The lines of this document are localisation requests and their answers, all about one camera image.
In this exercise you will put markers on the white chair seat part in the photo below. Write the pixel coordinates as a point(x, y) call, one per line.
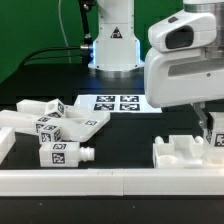
point(181, 151)

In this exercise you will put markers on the white flat chair panel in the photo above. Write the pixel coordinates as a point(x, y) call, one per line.
point(81, 124)

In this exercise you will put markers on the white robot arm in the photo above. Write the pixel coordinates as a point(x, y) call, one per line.
point(116, 50)

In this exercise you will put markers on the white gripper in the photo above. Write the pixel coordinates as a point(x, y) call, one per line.
point(183, 77)

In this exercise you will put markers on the white marker sheet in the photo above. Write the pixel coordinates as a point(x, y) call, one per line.
point(116, 103)

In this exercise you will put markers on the white chair back long part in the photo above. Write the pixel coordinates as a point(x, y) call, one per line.
point(23, 122)

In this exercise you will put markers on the white left rail block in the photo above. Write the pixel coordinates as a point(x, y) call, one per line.
point(7, 140)

